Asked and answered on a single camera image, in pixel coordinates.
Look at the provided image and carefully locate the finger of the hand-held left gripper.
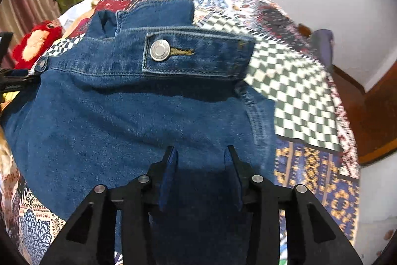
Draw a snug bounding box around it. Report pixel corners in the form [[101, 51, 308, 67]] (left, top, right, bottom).
[[0, 32, 14, 63], [0, 68, 41, 89]]

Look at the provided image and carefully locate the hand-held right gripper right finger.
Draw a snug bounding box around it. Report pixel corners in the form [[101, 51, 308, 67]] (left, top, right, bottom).
[[224, 145, 363, 265]]

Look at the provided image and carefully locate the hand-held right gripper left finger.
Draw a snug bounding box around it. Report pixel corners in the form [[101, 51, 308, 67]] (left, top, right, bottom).
[[40, 145, 180, 265]]

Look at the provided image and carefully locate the blue denim jacket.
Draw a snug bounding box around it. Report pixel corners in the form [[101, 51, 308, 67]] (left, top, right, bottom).
[[0, 0, 276, 265]]

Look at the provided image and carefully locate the yellow blanket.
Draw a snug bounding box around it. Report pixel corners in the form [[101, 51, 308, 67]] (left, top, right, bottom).
[[0, 90, 19, 112]]

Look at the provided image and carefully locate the red plush toy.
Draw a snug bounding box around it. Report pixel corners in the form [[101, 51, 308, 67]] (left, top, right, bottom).
[[12, 20, 64, 70]]

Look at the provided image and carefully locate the patchwork bedspread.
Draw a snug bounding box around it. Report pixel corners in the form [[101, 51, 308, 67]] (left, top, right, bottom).
[[0, 0, 362, 265]]

